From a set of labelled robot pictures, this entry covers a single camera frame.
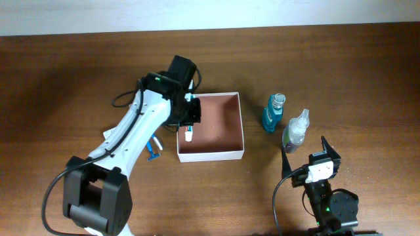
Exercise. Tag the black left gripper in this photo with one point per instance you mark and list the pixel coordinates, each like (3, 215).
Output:
(197, 111)

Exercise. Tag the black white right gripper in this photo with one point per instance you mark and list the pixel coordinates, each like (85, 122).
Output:
(299, 177)

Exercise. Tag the green toothpaste tube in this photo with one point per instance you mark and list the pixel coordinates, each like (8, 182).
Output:
(189, 129)

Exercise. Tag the blue disposable razor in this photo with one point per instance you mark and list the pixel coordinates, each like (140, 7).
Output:
(153, 155)

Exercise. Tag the white green packet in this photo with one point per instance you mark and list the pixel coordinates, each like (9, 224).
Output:
(109, 134)

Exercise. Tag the blue white toothbrush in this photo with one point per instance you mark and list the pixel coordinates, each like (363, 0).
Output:
(157, 142)

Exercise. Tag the clear purple spray bottle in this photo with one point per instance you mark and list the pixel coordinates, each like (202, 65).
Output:
(294, 134)

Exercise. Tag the pink open cardboard box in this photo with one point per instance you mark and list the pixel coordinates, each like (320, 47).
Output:
(219, 136)

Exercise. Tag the teal mouthwash bottle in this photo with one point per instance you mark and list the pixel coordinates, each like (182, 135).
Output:
(273, 112)

